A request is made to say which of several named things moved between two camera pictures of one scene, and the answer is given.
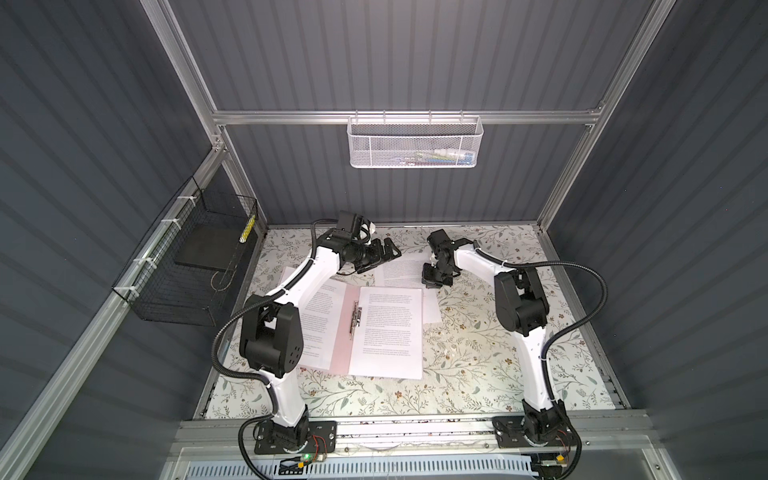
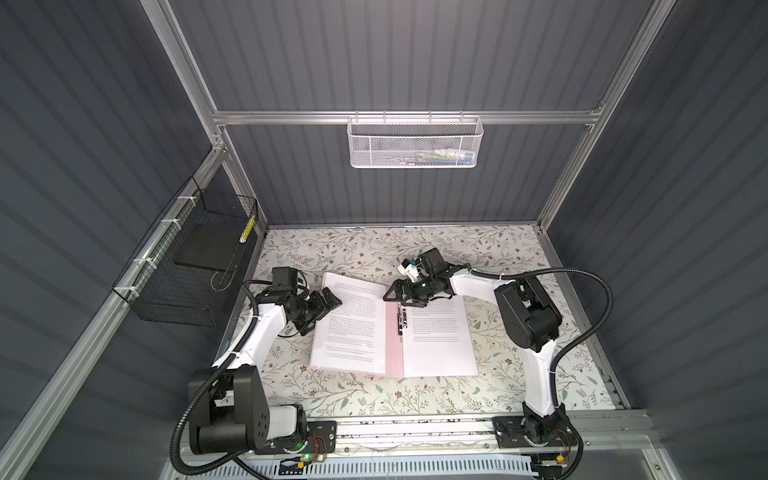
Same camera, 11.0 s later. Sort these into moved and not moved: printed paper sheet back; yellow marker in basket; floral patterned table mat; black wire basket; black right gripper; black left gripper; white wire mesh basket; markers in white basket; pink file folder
Moved: black left gripper; pink file folder; black right gripper; printed paper sheet back
Not moved: yellow marker in basket; floral patterned table mat; markers in white basket; white wire mesh basket; black wire basket
